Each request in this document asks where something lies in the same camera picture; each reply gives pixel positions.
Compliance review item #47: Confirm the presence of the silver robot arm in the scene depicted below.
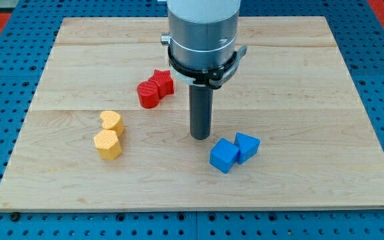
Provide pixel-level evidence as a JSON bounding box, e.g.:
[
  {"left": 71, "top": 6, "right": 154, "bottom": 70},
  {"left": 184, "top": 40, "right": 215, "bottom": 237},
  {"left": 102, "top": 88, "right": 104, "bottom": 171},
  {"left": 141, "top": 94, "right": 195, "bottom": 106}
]
[{"left": 161, "top": 0, "right": 247, "bottom": 89}]

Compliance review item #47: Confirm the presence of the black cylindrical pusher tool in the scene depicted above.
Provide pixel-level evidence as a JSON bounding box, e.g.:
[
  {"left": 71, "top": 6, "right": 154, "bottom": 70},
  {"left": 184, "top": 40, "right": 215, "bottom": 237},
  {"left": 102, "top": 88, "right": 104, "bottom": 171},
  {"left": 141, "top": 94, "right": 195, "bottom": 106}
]
[{"left": 189, "top": 85, "right": 213, "bottom": 140}]

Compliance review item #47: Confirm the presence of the red star block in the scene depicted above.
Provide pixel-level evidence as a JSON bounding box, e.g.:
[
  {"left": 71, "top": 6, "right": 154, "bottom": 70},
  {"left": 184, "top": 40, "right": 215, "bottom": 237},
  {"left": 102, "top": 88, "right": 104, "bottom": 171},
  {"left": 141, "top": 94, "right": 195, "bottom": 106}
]
[{"left": 149, "top": 69, "right": 175, "bottom": 99}]

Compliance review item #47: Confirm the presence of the blue cube block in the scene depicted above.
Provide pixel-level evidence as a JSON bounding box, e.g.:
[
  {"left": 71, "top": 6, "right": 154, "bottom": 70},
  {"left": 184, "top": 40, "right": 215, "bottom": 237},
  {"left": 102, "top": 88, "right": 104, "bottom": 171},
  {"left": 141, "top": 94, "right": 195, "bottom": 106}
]
[{"left": 209, "top": 138, "right": 239, "bottom": 173}]

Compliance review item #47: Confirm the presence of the red cylinder block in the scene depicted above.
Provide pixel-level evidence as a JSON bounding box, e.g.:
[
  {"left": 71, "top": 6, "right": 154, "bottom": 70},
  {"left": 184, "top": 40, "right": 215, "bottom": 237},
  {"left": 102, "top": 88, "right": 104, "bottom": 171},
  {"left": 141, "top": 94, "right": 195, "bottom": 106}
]
[{"left": 137, "top": 81, "right": 159, "bottom": 109}]

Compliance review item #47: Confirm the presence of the blue triangular block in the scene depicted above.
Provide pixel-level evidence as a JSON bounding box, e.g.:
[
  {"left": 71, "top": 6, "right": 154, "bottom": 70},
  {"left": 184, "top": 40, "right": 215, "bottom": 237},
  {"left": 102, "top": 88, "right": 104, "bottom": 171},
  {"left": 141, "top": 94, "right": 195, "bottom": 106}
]
[{"left": 235, "top": 133, "right": 261, "bottom": 165}]

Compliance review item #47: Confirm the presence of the yellow heart block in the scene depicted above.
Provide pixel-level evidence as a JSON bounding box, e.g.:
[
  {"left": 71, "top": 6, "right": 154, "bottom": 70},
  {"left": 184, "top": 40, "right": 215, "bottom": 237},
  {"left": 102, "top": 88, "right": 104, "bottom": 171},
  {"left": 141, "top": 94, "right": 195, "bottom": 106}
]
[{"left": 100, "top": 110, "right": 125, "bottom": 137}]

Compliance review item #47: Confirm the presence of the wooden board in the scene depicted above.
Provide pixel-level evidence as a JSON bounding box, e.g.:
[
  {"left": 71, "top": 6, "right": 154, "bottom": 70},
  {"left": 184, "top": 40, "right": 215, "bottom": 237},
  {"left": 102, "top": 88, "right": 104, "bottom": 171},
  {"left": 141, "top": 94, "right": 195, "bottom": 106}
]
[{"left": 0, "top": 17, "right": 384, "bottom": 213}]

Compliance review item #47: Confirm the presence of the yellow hexagon block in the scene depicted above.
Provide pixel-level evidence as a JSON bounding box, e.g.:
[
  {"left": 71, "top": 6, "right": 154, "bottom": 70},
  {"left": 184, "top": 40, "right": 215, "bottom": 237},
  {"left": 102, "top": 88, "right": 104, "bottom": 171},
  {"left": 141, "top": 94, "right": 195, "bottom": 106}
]
[{"left": 93, "top": 129, "right": 123, "bottom": 160}]

